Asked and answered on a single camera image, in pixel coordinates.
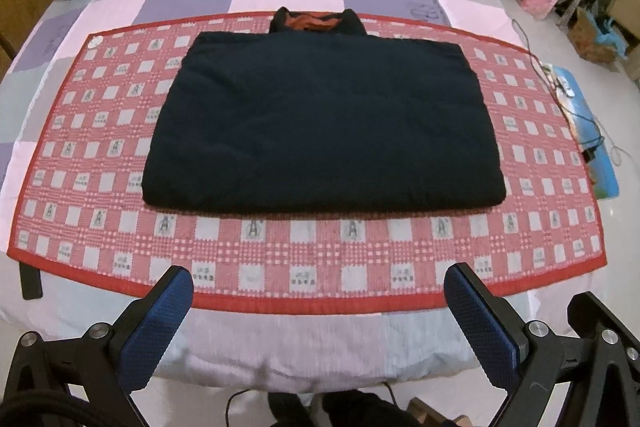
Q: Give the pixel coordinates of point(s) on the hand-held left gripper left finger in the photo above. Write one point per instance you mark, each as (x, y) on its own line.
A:
(160, 327)

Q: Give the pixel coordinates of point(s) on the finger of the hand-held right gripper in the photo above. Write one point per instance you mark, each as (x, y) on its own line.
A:
(585, 312)

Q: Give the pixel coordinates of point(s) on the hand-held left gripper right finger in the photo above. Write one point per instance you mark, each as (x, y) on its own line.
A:
(480, 327)

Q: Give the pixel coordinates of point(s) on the dark navy padded jacket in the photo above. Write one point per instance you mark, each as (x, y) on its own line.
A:
(325, 122)

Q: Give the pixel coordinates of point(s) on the brown cardboard piece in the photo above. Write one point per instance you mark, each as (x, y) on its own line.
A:
(425, 414)

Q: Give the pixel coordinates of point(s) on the blue foam floor mat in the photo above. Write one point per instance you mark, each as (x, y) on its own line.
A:
(605, 177)

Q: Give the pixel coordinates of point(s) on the person's right black shoe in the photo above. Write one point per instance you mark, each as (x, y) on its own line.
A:
(360, 412)

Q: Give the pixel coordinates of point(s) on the person's black shoe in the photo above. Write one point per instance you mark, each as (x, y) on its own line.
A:
(360, 412)
(290, 409)

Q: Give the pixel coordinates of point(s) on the person's left black shoe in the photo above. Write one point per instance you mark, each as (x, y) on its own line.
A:
(290, 409)

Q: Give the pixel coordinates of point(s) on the red checked mat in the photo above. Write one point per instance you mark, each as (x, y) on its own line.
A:
(300, 252)

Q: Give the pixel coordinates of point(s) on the white power strip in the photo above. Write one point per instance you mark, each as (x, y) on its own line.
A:
(566, 87)

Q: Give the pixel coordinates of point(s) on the small cardboard box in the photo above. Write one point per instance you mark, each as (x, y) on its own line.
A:
(585, 37)

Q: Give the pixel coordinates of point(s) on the light blue plastic item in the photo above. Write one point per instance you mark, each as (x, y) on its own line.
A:
(610, 32)

